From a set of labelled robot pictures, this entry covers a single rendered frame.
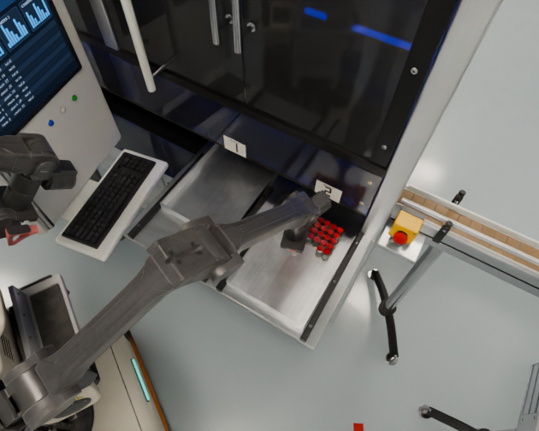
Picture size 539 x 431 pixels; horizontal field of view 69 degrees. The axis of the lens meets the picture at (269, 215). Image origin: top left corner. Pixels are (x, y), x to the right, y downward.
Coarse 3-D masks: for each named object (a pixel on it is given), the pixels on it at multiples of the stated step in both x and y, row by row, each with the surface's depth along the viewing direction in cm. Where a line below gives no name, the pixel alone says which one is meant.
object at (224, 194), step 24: (192, 168) 138; (216, 168) 142; (240, 168) 142; (264, 168) 142; (192, 192) 136; (216, 192) 136; (240, 192) 136; (192, 216) 131; (216, 216) 131; (240, 216) 131
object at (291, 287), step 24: (264, 240) 126; (264, 264) 122; (288, 264) 122; (312, 264) 122; (336, 264) 123; (240, 288) 114; (264, 288) 118; (288, 288) 118; (312, 288) 118; (288, 312) 114; (312, 312) 114
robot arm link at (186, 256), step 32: (160, 256) 59; (192, 256) 61; (224, 256) 65; (128, 288) 61; (160, 288) 59; (96, 320) 63; (128, 320) 61; (64, 352) 65; (96, 352) 64; (64, 384) 65; (32, 416) 65
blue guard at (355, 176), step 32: (96, 64) 137; (128, 64) 127; (128, 96) 141; (160, 96) 130; (192, 96) 121; (192, 128) 135; (224, 128) 125; (256, 128) 116; (256, 160) 129; (288, 160) 119; (320, 160) 111; (352, 192) 115
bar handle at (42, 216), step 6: (0, 174) 103; (6, 174) 104; (6, 180) 105; (36, 204) 117; (36, 210) 118; (42, 210) 121; (42, 216) 121; (42, 222) 124; (48, 222) 124; (48, 228) 127
